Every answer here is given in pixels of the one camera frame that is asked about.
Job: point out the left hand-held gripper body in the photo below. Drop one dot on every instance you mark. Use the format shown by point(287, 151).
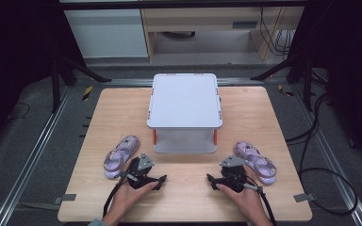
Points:
point(139, 175)

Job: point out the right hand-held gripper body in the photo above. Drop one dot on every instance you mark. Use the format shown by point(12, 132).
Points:
point(234, 177)

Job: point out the purple child sandal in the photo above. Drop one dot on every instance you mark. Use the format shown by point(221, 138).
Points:
point(257, 161)
point(122, 153)

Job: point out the white plastic storage box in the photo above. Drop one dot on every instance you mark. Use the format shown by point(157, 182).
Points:
point(184, 100)

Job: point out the person's left hand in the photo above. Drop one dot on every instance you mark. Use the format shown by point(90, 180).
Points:
point(125, 201)

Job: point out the person's right hand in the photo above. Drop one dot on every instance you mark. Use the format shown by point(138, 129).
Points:
point(248, 204)

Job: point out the yellow black tape strip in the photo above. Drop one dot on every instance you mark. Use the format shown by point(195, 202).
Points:
point(284, 91)
point(87, 93)

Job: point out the black tripod stand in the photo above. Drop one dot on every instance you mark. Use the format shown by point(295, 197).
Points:
point(56, 78)
point(304, 75)

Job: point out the white cabinet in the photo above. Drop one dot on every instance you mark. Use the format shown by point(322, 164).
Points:
point(106, 33)

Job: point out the light wooden desk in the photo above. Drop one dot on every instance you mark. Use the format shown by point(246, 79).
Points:
point(201, 19)

